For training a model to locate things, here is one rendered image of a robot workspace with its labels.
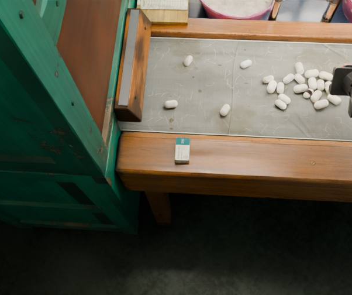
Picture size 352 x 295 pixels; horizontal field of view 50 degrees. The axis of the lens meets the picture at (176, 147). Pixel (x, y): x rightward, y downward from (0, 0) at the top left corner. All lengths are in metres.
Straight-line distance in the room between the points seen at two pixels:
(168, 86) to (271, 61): 0.30
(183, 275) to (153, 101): 0.85
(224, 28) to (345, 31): 0.34
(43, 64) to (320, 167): 0.69
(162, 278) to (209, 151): 0.82
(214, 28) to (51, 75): 0.68
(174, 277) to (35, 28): 1.30
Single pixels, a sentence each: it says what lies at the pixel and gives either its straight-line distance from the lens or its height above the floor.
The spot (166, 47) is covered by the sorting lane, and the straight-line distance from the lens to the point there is 1.11.
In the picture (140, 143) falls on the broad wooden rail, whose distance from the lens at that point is 0.94.
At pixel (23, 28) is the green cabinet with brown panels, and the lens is 0.46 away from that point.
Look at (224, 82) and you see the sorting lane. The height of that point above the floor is 0.74.
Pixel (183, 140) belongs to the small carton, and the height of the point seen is 0.78.
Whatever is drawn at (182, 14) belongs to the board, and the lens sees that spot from 1.14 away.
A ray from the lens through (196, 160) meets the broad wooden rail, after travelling 0.92.
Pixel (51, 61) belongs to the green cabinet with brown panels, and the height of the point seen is 1.22.
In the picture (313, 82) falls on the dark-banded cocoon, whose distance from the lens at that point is 1.08.
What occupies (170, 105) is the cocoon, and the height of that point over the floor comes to 0.76.
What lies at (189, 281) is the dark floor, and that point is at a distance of 1.63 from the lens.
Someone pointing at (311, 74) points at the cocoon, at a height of 0.76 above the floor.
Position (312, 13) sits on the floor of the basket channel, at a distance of 1.33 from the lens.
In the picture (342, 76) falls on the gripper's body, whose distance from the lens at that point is 0.95.
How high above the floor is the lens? 1.63
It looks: 68 degrees down
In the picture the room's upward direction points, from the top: 4 degrees counter-clockwise
